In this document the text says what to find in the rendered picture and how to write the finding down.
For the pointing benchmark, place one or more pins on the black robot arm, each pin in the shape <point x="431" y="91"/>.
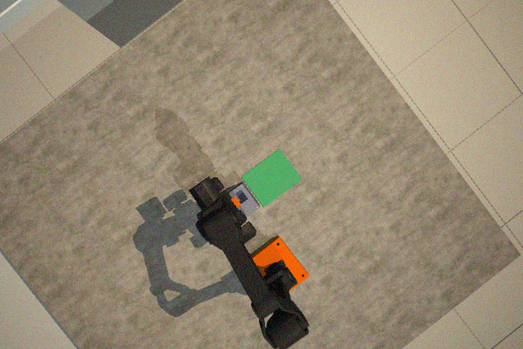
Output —
<point x="219" y="225"/>

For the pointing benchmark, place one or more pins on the orange l-shaped part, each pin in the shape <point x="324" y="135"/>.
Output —
<point x="236" y="202"/>

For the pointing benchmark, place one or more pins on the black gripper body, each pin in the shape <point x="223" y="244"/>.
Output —
<point x="248" y="230"/>

